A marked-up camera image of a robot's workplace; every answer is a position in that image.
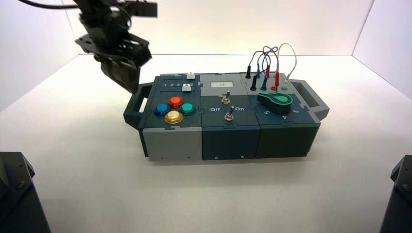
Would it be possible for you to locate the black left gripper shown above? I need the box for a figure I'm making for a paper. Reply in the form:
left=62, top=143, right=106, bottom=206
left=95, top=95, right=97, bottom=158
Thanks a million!
left=74, top=32, right=153, bottom=95

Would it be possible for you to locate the teal grey control box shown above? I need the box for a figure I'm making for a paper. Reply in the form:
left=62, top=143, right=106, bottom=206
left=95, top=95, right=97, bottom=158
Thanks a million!
left=123, top=72, right=330, bottom=162

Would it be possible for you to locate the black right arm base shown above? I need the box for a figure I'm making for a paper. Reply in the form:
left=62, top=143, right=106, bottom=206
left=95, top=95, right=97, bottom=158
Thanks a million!
left=379, top=155, right=412, bottom=233

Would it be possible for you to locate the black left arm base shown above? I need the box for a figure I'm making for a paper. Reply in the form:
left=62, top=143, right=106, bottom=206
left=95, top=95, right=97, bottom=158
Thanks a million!
left=0, top=151, right=52, bottom=233

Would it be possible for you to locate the blue push button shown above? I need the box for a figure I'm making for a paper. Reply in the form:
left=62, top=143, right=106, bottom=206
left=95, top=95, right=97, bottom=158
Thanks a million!
left=154, top=103, right=170, bottom=117

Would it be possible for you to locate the red push button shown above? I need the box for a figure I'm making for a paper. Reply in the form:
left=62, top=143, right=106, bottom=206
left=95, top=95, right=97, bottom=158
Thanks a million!
left=169, top=96, right=184, bottom=109

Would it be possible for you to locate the yellow push button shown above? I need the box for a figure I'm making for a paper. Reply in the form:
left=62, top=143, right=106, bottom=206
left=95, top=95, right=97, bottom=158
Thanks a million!
left=164, top=110, right=184, bottom=125

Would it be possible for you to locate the green push button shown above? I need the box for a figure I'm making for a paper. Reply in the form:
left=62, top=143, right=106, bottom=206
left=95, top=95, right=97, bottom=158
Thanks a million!
left=179, top=102, right=196, bottom=116

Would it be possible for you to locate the green rotary knob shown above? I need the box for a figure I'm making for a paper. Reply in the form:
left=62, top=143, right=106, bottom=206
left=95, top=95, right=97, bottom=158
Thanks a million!
left=257, top=92, right=293, bottom=115

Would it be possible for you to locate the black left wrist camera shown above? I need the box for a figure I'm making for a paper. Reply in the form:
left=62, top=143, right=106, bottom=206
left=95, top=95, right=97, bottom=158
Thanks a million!
left=123, top=1, right=158, bottom=18

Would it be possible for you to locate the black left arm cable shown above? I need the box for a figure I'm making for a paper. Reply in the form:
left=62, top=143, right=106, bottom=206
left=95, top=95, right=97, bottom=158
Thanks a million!
left=17, top=0, right=80, bottom=10

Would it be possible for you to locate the black jumper cable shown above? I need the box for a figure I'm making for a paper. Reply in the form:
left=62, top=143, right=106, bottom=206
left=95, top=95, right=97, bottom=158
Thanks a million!
left=245, top=50, right=268, bottom=91

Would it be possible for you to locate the blue jumper cable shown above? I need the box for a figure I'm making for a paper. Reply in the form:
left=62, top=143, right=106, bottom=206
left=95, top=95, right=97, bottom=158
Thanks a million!
left=256, top=46, right=279, bottom=91

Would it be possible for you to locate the red jumper cable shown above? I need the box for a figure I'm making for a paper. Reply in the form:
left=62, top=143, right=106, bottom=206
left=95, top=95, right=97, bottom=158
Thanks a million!
left=262, top=46, right=281, bottom=92

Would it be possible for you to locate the white jumper cable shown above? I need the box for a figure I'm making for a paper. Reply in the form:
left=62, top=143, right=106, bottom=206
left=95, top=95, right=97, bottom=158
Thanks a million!
left=275, top=42, right=297, bottom=91

